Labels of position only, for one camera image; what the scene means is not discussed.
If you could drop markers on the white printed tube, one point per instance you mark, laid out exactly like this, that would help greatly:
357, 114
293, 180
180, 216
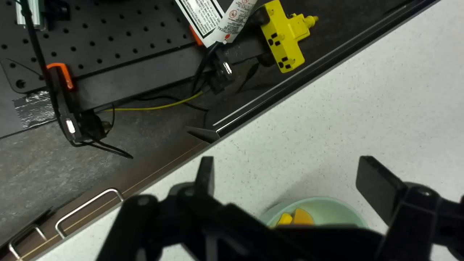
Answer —
237, 19

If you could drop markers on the black perforated breadboard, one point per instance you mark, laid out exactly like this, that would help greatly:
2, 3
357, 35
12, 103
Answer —
121, 29

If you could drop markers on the yellow food pieces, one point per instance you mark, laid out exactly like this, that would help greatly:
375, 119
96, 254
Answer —
302, 217

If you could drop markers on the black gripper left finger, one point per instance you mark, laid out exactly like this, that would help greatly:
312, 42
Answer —
204, 193

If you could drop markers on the black stand pole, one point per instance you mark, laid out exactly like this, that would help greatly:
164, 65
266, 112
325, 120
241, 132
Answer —
34, 36

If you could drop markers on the white printed label card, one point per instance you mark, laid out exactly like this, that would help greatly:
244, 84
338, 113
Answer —
204, 16

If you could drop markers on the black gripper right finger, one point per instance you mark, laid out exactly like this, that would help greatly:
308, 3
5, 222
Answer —
415, 217

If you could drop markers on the light green bowl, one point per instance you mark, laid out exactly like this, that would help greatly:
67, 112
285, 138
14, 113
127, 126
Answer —
338, 212

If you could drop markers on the yellow power adapter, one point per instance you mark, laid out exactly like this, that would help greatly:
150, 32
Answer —
285, 38

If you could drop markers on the silver duct tape patch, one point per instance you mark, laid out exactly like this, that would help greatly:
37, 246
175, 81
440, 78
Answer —
37, 109

